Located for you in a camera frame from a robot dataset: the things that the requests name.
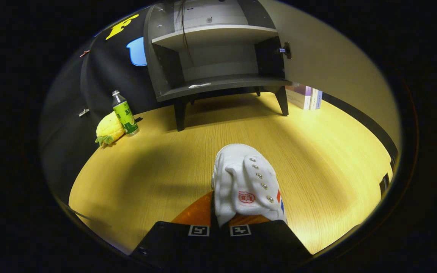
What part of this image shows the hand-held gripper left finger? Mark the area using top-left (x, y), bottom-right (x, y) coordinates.
top-left (129, 191), bottom-right (219, 268)

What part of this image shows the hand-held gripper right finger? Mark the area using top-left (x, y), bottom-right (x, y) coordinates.
top-left (220, 214), bottom-right (313, 266)

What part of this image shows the white canvas shoe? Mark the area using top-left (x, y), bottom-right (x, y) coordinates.
top-left (211, 143), bottom-right (288, 228)

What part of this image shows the beige shoe cabinet door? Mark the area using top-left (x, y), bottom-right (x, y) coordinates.
top-left (258, 0), bottom-right (402, 162)

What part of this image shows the grey shoe cabinet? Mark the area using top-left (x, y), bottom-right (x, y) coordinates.
top-left (143, 0), bottom-right (293, 132)

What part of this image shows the yellow pineapple plush toy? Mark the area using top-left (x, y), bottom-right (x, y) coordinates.
top-left (95, 111), bottom-right (126, 146)

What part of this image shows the green label drink bottle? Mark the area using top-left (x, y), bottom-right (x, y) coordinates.
top-left (112, 90), bottom-right (140, 137)

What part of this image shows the small row of books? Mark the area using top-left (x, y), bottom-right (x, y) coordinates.
top-left (285, 85), bottom-right (323, 110)

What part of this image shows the black backdrop cloth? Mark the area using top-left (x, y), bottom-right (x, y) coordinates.
top-left (40, 13), bottom-right (177, 201)

